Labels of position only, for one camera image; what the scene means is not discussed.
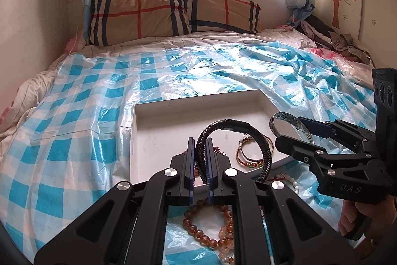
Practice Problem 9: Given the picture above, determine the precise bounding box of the person's right hand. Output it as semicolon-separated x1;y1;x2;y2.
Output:
337;195;397;258

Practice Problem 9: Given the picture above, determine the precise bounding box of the dark amber bead bracelet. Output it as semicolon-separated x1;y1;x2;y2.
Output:
182;198;233;250

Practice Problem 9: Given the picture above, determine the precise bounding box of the pink cloth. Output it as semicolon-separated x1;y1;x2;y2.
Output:
310;47;335;59

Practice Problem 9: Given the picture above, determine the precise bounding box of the black braided leather bracelet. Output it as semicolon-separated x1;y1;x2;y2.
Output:
195;118;273;186

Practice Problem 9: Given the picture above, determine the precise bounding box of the heap of dark clothes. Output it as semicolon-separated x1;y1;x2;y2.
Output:
299;15;373;65

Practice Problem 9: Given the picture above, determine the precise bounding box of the pink cushion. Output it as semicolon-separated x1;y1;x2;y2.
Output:
64;35;89;56

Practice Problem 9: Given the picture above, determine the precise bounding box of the white cardboard box tray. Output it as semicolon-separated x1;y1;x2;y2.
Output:
129;89;307;188

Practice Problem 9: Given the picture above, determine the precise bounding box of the silver patterned bangle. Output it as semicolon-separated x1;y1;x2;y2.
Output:
269;111;314;146

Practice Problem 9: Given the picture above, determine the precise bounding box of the clear plastic bag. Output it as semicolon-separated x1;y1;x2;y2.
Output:
333;55;377;88

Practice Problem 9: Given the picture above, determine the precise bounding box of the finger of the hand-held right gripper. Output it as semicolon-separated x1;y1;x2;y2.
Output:
274;135;374;180
298;117;376;151

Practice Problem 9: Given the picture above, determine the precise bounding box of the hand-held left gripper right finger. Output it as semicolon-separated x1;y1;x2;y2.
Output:
205;138;363;265

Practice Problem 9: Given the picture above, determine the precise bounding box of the light peach bead bracelet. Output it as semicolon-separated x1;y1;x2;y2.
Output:
214;204;236;265

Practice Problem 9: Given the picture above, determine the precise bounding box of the white bead bracelet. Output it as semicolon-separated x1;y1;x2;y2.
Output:
277;176;301;195

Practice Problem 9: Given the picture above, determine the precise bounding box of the beige plaid pillow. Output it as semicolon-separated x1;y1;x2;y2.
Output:
88;0;191;46
181;0;262;34

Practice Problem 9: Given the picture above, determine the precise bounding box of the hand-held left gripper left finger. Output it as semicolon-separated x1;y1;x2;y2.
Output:
33;137;197;265

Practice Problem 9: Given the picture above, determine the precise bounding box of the red green cord bracelet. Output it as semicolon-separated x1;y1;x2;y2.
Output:
236;134;273;171

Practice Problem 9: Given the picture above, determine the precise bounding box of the thin red cord bracelet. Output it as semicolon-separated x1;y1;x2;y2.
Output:
265;172;287;183

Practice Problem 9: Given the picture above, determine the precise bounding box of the blue white checkered plastic sheet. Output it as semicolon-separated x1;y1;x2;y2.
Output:
0;41;380;265

